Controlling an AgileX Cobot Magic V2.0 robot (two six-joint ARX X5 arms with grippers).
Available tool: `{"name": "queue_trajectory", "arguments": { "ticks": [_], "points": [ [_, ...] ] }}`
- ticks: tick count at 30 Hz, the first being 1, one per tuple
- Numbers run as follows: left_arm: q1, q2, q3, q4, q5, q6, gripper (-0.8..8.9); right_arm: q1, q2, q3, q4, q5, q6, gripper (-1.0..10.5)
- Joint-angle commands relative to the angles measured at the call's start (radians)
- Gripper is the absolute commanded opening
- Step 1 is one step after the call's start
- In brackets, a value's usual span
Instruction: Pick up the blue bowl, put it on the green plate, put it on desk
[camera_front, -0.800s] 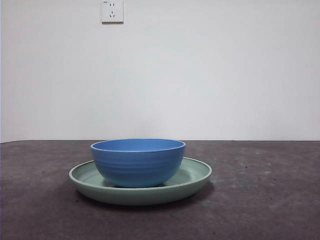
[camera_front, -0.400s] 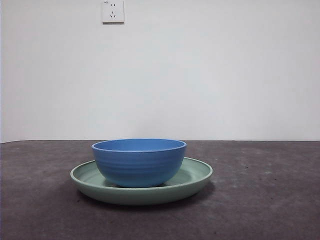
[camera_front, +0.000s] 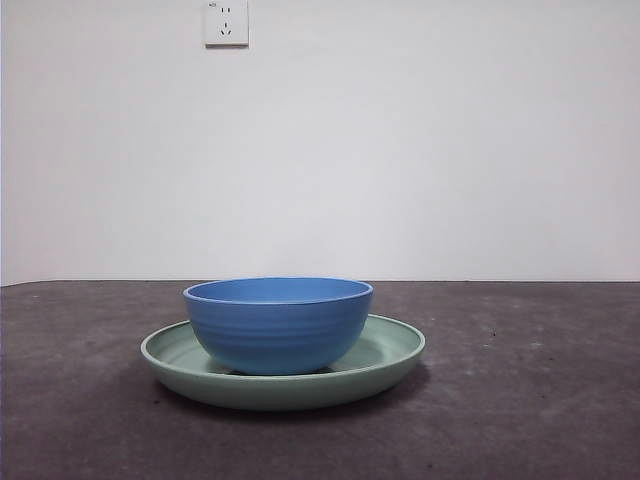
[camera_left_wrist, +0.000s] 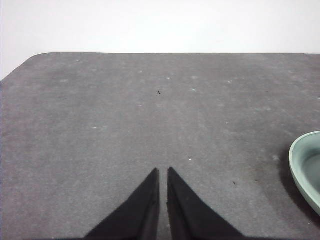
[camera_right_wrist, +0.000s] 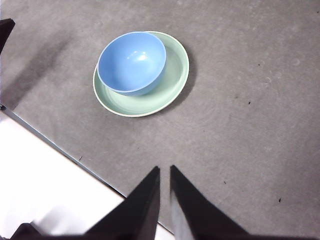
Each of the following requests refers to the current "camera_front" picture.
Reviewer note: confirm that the blue ribbed bowl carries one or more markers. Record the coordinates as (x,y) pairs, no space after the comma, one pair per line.
(280,330)

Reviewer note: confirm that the green round plate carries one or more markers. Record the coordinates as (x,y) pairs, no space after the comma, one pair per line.
(280,394)

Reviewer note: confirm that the white wall socket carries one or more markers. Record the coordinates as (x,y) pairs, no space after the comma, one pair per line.
(226,25)

